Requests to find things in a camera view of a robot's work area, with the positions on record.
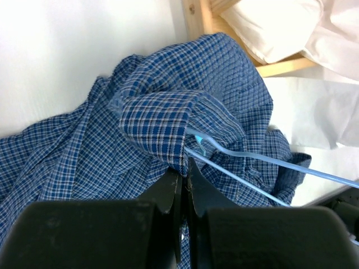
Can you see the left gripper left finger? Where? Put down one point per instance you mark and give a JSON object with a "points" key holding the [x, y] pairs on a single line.
{"points": [[165, 238]]}

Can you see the white shirt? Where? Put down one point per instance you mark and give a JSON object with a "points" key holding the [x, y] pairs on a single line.
{"points": [[317, 107]]}

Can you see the blue wire hanger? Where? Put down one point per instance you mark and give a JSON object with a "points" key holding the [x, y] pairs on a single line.
{"points": [[262, 172]]}

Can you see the blue checkered shirt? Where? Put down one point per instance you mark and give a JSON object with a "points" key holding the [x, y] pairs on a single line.
{"points": [[132, 126]]}

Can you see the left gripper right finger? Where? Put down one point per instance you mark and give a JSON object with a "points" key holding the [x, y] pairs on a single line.
{"points": [[201, 196]]}

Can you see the wooden clothes rack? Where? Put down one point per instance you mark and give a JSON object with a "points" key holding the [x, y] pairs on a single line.
{"points": [[203, 17]]}

